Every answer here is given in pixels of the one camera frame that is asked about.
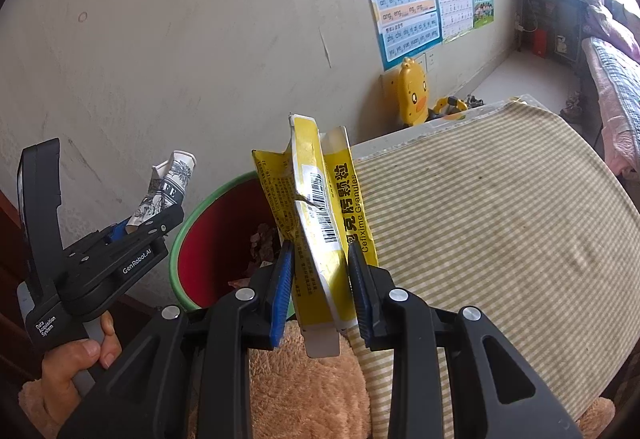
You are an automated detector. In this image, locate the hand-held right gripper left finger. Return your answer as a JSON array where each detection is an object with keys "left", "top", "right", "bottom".
[{"left": 57, "top": 239, "right": 296, "bottom": 439}]

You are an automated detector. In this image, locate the yellow medicine box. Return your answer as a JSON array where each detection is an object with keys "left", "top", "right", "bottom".
[{"left": 251, "top": 113, "right": 381, "bottom": 360}]

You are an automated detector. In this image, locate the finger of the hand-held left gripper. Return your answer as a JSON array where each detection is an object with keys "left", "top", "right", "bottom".
[{"left": 102, "top": 219, "right": 133, "bottom": 242}]

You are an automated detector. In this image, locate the pair of shoes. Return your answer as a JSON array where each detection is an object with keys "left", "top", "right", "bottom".
[{"left": 560, "top": 91, "right": 583, "bottom": 120}]

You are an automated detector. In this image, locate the yellow toy vehicle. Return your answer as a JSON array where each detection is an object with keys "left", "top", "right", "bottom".
[{"left": 431, "top": 95, "right": 471, "bottom": 120}]

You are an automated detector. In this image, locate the person's left hand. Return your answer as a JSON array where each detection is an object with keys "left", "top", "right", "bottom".
[{"left": 41, "top": 311, "right": 122, "bottom": 425}]

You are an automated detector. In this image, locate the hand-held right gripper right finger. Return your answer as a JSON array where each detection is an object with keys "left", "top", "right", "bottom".
[{"left": 346, "top": 241, "right": 586, "bottom": 439}]

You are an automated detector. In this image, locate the person's left forearm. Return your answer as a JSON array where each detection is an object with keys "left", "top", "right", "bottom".
[{"left": 19, "top": 379, "right": 66, "bottom": 439}]

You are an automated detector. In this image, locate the green bin with red inside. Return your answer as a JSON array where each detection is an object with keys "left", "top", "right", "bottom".
[{"left": 169, "top": 171, "right": 296, "bottom": 320}]

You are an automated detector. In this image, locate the yellow duck toy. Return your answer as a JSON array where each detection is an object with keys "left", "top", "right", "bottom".
[{"left": 397, "top": 58, "right": 430, "bottom": 127}]

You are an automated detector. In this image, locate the purple pillow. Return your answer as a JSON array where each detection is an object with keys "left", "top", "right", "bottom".
[{"left": 582, "top": 4, "right": 621, "bottom": 40}]

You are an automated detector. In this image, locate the paper ball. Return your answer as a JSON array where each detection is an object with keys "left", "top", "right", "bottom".
[{"left": 247, "top": 220, "right": 281, "bottom": 272}]

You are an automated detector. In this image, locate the bed with checked cover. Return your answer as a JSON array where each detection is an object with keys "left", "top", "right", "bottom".
[{"left": 580, "top": 36, "right": 640, "bottom": 180}]

